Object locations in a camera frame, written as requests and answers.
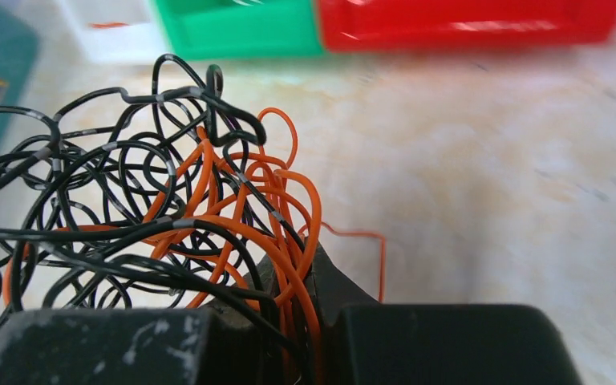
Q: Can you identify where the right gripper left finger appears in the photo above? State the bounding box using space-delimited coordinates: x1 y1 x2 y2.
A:
0 254 288 385

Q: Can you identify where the red plastic bin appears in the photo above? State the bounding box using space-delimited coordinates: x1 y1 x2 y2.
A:
315 0 616 52

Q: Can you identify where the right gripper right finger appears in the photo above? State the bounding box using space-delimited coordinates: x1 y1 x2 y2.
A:
307 249 582 384

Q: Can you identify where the cable pile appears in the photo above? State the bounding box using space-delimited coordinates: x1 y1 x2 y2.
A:
0 53 389 385

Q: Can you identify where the green plastic bin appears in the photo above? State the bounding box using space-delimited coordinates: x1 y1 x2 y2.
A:
154 0 324 60

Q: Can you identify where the white plastic bin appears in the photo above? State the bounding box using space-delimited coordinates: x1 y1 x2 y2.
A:
56 0 172 65

